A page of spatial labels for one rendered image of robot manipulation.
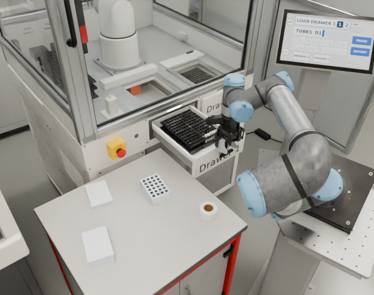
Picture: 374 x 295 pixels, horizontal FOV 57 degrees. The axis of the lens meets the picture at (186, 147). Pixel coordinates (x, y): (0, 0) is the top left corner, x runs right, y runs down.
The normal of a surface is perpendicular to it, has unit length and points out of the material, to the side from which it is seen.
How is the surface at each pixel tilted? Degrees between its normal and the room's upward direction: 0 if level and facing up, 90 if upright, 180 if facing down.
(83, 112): 90
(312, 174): 51
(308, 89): 90
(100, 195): 0
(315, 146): 7
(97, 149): 90
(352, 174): 44
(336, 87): 90
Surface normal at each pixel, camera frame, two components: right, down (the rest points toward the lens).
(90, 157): 0.63, 0.51
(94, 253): 0.03, -0.76
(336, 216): -0.37, -0.19
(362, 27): -0.14, -0.01
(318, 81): -0.21, 0.63
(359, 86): -0.80, 0.37
